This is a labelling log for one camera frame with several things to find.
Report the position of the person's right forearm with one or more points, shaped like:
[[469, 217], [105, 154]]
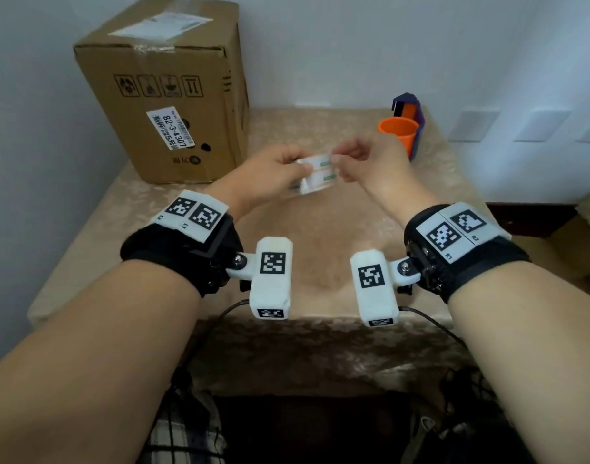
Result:
[[532, 357]]

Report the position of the black bag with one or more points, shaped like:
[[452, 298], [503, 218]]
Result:
[[469, 430]]

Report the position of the purple and orange holder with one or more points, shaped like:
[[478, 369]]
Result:
[[406, 97]]

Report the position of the white barcode label sticker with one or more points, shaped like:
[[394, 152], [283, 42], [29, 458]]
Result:
[[169, 127]]

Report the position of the person's right hand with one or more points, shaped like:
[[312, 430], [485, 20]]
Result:
[[387, 173]]

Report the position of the person's left hand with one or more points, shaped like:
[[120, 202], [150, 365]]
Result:
[[261, 178]]

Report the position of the beige patterned tablecloth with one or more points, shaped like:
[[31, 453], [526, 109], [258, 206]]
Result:
[[324, 222]]

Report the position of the plaid shorts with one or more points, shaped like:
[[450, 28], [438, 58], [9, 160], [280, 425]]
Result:
[[179, 439]]

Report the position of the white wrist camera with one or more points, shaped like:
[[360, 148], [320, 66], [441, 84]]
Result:
[[271, 294], [377, 304]]

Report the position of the white label sticker roll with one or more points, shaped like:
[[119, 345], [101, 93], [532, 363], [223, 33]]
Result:
[[319, 178]]

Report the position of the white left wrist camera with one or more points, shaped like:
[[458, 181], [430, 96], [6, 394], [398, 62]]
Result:
[[271, 294]]

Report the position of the plain tan carton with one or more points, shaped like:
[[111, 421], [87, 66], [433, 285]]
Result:
[[585, 246]]

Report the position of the white shipping label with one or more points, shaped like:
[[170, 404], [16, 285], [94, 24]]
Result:
[[159, 26]]

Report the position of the brown cardboard box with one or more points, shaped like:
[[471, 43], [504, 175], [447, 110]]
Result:
[[125, 135]]

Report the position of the orange plastic cup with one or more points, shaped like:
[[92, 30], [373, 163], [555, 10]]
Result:
[[396, 132]]

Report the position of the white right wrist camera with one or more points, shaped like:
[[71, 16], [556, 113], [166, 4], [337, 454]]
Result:
[[377, 304]]

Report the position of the dark brown baseboard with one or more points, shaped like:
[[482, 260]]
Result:
[[532, 219]]

